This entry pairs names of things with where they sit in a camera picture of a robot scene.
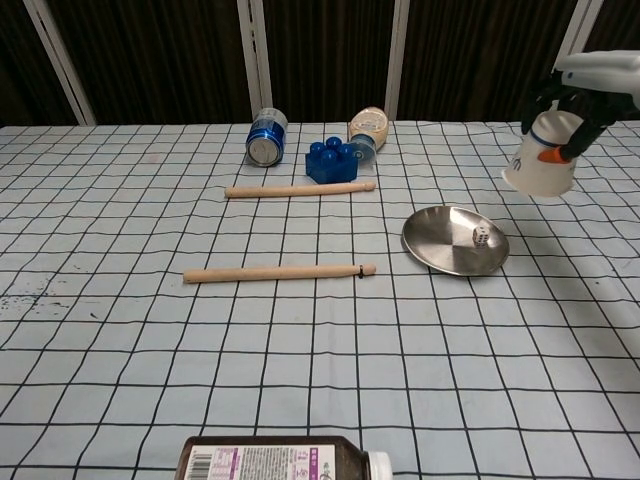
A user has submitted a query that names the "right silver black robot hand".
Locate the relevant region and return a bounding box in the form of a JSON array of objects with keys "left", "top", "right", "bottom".
[{"left": 522, "top": 49, "right": 640, "bottom": 166}]

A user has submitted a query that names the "white paper cup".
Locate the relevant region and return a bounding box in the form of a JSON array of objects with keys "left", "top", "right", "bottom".
[{"left": 501, "top": 106, "right": 588, "bottom": 199}]

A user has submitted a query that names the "light blue grid tablecloth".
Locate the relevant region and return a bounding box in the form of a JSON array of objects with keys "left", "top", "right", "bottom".
[{"left": 0, "top": 119, "right": 640, "bottom": 480}]

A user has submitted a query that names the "round stainless steel plate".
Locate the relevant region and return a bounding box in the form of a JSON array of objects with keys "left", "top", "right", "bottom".
[{"left": 402, "top": 204, "right": 512, "bottom": 277}]

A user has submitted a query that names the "beige sauce squeeze bottle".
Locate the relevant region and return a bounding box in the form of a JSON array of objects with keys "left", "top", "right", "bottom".
[{"left": 348, "top": 105, "right": 391, "bottom": 165}]

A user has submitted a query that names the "blue plastic building block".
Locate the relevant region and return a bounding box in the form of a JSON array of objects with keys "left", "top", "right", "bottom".
[{"left": 305, "top": 137, "right": 360, "bottom": 185}]

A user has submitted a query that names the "plain wooden drumstick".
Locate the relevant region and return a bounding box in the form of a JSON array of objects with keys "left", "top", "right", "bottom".
[{"left": 224, "top": 181, "right": 377, "bottom": 200}]

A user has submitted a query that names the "blue silver drink can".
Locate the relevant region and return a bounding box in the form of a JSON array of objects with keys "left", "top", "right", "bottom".
[{"left": 246, "top": 107, "right": 289, "bottom": 167}]

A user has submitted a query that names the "brown medicine bottle white cap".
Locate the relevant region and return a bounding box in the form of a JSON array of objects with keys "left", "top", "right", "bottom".
[{"left": 175, "top": 435, "right": 391, "bottom": 480}]

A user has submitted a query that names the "white metal frame post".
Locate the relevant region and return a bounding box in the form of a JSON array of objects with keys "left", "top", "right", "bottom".
[
  {"left": 383, "top": 0, "right": 412, "bottom": 122},
  {"left": 236, "top": 0, "right": 275, "bottom": 124},
  {"left": 22, "top": 0, "right": 97, "bottom": 126},
  {"left": 549, "top": 0, "right": 607, "bottom": 76}
]

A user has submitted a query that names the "wooden drumstick with black ring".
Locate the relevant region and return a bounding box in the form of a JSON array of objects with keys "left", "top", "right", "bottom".
[{"left": 182, "top": 263, "right": 377, "bottom": 285}]

